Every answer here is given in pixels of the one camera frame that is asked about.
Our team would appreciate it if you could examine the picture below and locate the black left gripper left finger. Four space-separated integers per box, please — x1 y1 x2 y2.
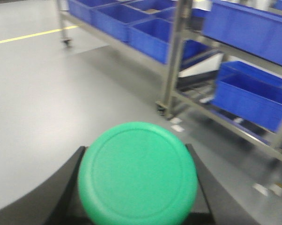
44 146 89 225

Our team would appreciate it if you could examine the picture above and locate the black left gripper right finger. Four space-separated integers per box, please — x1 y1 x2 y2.
185 143 259 225

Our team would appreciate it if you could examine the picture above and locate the green push button switch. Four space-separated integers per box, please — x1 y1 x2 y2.
78 122 198 225

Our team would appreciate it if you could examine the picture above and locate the large blue bin lower left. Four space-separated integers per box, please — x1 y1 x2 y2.
212 75 282 132

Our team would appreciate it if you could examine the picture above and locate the large blue bin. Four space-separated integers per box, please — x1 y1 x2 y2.
202 0 282 66
212 75 282 132

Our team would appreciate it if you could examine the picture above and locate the large blue bin upper left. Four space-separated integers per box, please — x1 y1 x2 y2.
202 0 282 66

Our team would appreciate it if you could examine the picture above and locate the steel rack right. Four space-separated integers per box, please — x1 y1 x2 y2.
157 0 282 162

